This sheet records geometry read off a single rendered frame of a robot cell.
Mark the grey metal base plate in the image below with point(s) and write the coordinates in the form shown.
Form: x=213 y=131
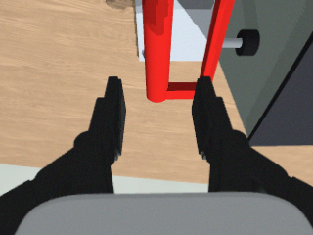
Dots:
x=191 y=20

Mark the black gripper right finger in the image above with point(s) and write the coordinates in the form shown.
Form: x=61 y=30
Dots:
x=233 y=163

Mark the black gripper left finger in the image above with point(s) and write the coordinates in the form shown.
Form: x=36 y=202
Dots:
x=84 y=169

